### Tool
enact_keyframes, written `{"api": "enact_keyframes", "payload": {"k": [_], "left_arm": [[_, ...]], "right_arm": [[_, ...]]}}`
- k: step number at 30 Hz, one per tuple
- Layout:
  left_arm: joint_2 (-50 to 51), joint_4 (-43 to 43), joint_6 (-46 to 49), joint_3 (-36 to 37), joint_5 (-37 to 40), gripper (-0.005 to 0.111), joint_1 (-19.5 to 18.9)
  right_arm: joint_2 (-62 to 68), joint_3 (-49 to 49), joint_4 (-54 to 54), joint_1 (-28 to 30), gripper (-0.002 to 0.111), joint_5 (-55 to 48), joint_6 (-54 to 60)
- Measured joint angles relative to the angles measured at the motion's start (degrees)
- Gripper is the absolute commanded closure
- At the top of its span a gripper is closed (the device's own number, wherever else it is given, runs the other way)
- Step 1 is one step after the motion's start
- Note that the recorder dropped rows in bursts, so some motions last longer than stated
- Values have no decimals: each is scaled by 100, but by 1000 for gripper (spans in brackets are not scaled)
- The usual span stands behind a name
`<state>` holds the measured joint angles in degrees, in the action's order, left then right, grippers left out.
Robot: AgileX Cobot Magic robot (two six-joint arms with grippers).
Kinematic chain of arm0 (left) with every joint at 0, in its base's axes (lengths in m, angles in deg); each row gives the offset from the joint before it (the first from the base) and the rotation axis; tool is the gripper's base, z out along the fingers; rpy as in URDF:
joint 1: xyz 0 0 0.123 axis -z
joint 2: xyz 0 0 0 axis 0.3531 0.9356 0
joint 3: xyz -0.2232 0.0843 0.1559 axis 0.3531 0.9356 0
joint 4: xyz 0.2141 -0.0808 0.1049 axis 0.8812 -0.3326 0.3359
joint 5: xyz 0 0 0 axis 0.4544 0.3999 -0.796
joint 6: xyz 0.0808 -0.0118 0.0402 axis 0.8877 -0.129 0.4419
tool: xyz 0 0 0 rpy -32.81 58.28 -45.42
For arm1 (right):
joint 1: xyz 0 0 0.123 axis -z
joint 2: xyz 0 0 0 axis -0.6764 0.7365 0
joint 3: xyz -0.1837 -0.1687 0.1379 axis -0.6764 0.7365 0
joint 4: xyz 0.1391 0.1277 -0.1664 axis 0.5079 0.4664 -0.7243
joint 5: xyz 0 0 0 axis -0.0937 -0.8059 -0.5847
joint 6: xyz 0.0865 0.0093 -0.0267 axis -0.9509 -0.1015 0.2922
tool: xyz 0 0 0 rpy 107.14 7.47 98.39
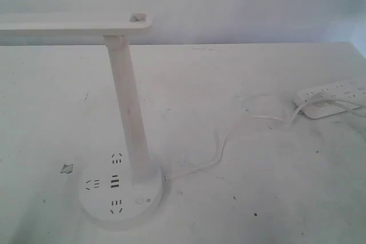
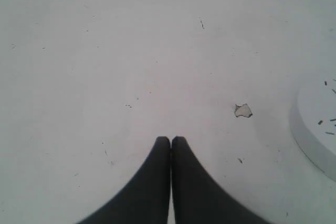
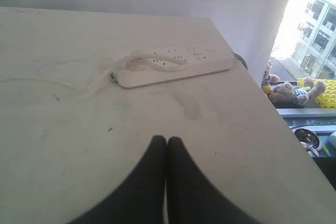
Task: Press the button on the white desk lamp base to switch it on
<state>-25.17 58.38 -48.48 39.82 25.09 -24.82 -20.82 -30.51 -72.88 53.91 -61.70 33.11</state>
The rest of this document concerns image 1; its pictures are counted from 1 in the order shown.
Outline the white power cable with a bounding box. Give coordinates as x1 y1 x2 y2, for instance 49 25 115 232
164 98 338 182

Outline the white flat plug adapter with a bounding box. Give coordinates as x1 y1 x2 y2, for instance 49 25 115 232
302 102 345 119

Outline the white power strip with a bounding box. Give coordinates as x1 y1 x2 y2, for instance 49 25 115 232
293 77 365 106

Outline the white desk lamp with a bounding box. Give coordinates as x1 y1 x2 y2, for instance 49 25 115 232
1 12 164 230

